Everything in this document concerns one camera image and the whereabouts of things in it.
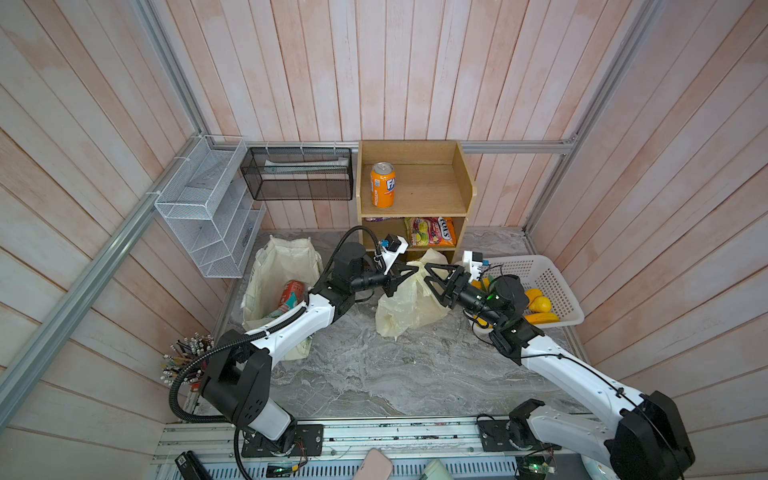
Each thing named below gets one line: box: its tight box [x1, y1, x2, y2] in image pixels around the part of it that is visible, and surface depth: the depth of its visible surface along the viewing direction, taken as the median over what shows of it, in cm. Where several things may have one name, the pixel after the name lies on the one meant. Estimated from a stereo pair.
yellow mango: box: [524, 312, 561, 325], surface depth 93 cm
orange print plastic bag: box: [375, 248, 450, 341], surface depth 81 cm
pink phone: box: [353, 448, 393, 480], surface depth 70 cm
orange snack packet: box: [438, 217, 457, 247], surface depth 95 cm
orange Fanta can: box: [370, 162, 396, 209], surface depth 78 cm
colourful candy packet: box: [411, 218, 429, 247], surface depth 95 cm
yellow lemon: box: [529, 296, 553, 313], surface depth 95 cm
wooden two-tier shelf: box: [356, 140, 477, 264], surface depth 93 cm
